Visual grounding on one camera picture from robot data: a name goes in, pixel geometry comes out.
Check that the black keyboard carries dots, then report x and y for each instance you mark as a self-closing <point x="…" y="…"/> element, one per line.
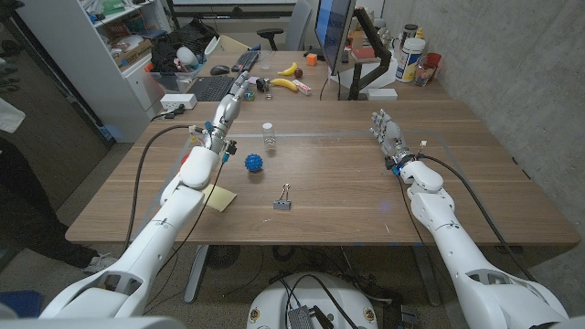
<point x="210" y="89"/>
<point x="246" y="60"/>

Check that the small clear plastic bottle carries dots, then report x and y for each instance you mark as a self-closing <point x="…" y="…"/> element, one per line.
<point x="269" y="135"/>

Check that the black mesh bag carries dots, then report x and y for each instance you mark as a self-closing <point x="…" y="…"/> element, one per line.
<point x="183" y="43"/>

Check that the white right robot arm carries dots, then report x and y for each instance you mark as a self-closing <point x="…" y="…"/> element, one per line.
<point x="461" y="256"/>

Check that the large yellow banana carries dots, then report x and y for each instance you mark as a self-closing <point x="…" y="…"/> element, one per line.
<point x="284" y="84"/>

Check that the black computer mouse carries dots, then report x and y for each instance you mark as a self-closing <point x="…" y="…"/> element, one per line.
<point x="220" y="70"/>

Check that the white shelf cabinet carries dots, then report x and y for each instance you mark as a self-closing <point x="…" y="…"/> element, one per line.
<point x="91" y="68"/>

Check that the dark red plum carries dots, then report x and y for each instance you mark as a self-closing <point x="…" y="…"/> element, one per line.
<point x="298" y="73"/>

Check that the grey table leg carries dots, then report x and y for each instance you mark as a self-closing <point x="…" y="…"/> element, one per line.
<point x="196" y="274"/>
<point x="427" y="276"/>

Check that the grey office chair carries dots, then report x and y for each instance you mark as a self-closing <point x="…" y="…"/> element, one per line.
<point x="297" y="23"/>

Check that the orange cube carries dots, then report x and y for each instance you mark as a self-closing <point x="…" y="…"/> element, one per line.
<point x="311" y="59"/>

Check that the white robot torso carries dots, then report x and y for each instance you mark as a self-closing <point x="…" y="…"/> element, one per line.
<point x="311" y="301"/>

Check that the flat white box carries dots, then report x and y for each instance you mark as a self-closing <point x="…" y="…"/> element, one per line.
<point x="382" y="94"/>

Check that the small black device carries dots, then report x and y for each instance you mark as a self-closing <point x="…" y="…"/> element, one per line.
<point x="262" y="84"/>

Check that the red round object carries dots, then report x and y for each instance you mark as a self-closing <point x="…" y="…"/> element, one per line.
<point x="184" y="159"/>

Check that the dark lidded jar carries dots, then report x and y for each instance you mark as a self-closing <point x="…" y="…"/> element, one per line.
<point x="408" y="33"/>

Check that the black computer monitor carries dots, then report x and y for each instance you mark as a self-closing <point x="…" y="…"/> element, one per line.
<point x="333" y="32"/>

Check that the red white toothpaste box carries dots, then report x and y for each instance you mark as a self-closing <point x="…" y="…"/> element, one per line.
<point x="301" y="87"/>

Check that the blue spiky stress ball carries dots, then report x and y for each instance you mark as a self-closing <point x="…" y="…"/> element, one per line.
<point x="253" y="163"/>

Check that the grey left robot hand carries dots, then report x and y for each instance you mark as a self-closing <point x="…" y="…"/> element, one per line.
<point x="227" y="112"/>

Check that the red cup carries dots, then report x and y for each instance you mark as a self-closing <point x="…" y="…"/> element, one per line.
<point x="434" y="60"/>

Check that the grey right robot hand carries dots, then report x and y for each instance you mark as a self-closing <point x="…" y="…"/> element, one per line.
<point x="391" y="137"/>

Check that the clear plastic bin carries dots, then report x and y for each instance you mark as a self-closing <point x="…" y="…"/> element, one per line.
<point x="176" y="81"/>

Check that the small yellow banana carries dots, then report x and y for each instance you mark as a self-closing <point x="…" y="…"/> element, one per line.
<point x="289" y="70"/>

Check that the person in dark trousers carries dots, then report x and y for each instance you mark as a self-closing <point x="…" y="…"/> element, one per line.
<point x="27" y="210"/>

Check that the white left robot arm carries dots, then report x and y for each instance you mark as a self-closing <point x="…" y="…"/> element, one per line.
<point x="151" y="242"/>

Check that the grey binder clip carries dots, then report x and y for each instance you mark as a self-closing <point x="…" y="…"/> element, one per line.
<point x="282" y="203"/>

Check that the yellow sticky note pad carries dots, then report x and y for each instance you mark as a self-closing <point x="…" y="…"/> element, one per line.
<point x="221" y="198"/>

